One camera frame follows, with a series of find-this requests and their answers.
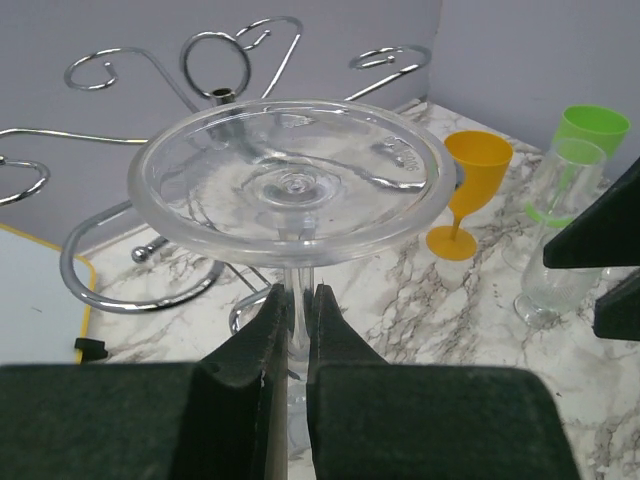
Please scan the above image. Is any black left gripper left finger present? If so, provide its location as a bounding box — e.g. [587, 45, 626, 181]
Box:
[1, 285, 287, 479]

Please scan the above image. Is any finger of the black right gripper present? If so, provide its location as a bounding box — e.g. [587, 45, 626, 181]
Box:
[543, 163, 639, 269]
[593, 274, 640, 341]

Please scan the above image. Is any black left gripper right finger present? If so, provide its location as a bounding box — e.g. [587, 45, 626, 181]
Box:
[307, 285, 579, 479]

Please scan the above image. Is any clear wine glass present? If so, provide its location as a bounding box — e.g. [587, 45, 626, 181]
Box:
[502, 223, 637, 282]
[513, 138, 607, 329]
[127, 99, 460, 455]

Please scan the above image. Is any orange plastic wine glass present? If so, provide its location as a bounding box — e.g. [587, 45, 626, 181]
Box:
[426, 131, 513, 261]

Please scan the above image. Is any green plastic wine glass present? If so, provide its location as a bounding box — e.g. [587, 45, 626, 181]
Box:
[524, 105, 631, 228]

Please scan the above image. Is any chrome wine glass rack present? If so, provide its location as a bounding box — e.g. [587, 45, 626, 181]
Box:
[0, 16, 434, 334]

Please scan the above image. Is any yellow framed whiteboard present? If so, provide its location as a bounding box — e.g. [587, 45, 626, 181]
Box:
[1, 225, 108, 365]

